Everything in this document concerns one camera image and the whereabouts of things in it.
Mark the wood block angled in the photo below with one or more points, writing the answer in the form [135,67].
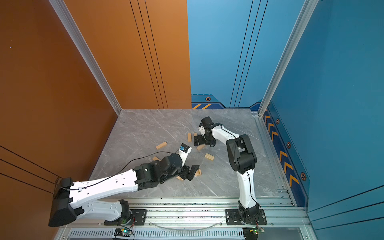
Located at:
[200,147]

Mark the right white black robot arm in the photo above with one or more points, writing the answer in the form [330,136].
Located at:
[242,159]

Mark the aluminium rail frame front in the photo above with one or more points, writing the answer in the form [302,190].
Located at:
[188,218]

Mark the ribbed wood block right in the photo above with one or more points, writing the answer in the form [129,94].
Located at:
[209,157]

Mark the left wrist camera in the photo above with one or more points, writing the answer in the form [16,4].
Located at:
[183,149]

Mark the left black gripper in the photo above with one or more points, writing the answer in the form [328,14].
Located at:
[192,171]

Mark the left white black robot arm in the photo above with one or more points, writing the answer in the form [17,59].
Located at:
[84,200]

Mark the left aluminium corner post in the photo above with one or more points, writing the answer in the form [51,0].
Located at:
[75,34]

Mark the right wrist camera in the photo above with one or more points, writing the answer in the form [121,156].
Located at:
[202,130]

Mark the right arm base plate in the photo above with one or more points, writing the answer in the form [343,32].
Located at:
[234,217]

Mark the green circuit board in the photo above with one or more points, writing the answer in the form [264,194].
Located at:
[123,234]
[252,233]

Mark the right aluminium corner post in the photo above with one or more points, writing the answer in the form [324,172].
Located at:
[294,38]

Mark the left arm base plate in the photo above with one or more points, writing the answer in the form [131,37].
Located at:
[135,217]

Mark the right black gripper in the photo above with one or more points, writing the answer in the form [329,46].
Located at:
[199,137]

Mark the aluminium corner post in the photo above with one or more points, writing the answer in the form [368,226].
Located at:
[294,38]
[75,34]

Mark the left green circuit board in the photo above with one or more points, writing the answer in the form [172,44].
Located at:
[123,234]

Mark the right green circuit board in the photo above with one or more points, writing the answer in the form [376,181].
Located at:
[252,233]

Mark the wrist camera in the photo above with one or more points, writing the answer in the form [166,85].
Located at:
[202,130]
[183,149]

